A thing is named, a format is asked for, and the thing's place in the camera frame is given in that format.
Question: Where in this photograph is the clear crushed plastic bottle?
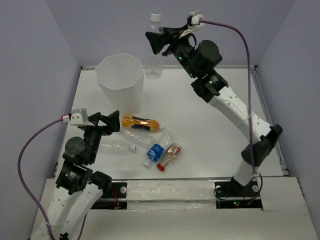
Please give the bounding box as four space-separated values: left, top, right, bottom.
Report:
119 127 156 147

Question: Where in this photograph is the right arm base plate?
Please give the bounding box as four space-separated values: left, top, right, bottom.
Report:
213 180 263 210

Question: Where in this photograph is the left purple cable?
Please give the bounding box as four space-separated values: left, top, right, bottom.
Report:
17 114 89 240

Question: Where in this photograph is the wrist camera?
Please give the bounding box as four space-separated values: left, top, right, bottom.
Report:
179 10 204 39
70 108 89 126

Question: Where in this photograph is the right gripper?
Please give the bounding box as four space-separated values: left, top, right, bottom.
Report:
146 23 200 79

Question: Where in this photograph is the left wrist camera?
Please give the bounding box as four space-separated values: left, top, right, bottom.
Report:
70 108 89 126

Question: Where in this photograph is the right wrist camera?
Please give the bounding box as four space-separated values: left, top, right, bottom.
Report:
179 10 204 39

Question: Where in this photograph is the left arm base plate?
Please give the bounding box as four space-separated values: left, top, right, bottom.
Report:
91 181 128 210

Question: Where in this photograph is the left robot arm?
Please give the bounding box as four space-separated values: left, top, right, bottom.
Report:
31 108 120 240

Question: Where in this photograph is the orange label plastic bottle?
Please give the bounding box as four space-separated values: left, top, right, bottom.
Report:
122 114 164 132

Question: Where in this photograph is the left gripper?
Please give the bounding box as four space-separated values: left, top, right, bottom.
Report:
83 109 121 163

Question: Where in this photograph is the blue label plastic bottle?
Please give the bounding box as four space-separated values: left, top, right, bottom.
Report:
143 131 175 169

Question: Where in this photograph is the white octagonal plastic bin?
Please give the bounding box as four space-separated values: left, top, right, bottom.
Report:
95 53 145 115

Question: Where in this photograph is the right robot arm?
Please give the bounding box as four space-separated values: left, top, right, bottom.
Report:
145 27 283 200

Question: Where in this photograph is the red cap plastic bottle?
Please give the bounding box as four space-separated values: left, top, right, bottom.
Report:
156 142 183 172

